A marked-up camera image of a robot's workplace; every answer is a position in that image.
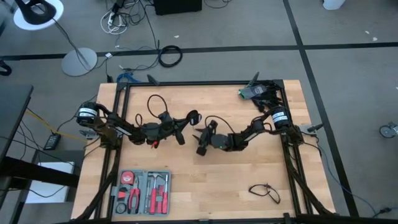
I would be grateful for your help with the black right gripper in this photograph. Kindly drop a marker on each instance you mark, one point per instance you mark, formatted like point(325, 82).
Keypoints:
point(217, 141)

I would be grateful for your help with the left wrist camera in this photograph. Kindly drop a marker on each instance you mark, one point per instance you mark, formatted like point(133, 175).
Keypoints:
point(165, 117)

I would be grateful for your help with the white box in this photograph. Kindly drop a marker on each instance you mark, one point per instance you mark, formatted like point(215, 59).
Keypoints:
point(46, 194)

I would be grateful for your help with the white waste bin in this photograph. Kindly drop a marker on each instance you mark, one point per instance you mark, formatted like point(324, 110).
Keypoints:
point(334, 3)

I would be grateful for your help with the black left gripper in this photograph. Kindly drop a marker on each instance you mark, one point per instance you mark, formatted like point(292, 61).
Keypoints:
point(158, 133)

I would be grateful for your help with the black-framed safety glasses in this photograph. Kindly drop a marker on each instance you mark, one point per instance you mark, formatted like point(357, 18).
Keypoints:
point(275, 196)

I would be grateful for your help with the black box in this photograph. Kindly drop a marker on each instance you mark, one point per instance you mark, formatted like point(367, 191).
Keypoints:
point(177, 6)

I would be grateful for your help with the grey tool kit case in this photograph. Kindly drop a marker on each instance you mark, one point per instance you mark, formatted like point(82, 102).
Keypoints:
point(141, 174)

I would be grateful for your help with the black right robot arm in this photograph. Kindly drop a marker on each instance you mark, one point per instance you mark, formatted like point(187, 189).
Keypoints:
point(255, 127)

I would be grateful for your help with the black aluminium rig frame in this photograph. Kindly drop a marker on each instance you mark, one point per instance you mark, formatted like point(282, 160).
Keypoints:
point(202, 83)

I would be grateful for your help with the red tape strip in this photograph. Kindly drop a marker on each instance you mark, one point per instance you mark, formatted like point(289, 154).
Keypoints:
point(155, 144)

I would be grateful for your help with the black desk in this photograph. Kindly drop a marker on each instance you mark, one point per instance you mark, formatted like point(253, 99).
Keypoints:
point(14, 118)

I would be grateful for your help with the grey small screwdriver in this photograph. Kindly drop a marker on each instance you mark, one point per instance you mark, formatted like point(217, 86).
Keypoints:
point(146, 199)

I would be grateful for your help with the black power adapter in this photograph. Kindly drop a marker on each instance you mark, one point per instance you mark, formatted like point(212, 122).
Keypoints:
point(52, 142)

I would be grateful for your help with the red utility knife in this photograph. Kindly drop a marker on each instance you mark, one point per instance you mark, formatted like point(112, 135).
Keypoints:
point(122, 194)

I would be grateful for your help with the black curved floor object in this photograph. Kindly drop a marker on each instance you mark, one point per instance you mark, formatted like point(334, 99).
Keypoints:
point(6, 71)

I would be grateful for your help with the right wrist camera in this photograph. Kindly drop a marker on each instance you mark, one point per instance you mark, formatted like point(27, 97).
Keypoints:
point(212, 126)

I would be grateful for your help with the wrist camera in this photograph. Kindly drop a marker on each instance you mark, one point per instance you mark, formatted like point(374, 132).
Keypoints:
point(212, 126)
point(165, 117)

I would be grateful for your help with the grey caster wheel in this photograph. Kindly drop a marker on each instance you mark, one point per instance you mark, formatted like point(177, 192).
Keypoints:
point(387, 131)

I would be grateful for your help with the red bit holder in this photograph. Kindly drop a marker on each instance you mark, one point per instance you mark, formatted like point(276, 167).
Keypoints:
point(160, 194)

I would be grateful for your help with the black coated work glove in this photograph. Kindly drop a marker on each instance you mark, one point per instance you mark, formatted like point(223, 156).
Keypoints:
point(273, 90)

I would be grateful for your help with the red tape measure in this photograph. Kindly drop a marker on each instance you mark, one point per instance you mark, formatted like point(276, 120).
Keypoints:
point(127, 178)

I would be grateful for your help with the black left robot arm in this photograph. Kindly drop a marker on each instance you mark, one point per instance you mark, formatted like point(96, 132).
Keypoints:
point(121, 130)

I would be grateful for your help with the white floor lamp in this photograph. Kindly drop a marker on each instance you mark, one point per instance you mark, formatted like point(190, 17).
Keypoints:
point(79, 62)

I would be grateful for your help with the white power strip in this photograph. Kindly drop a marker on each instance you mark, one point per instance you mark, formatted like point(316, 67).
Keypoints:
point(110, 19)

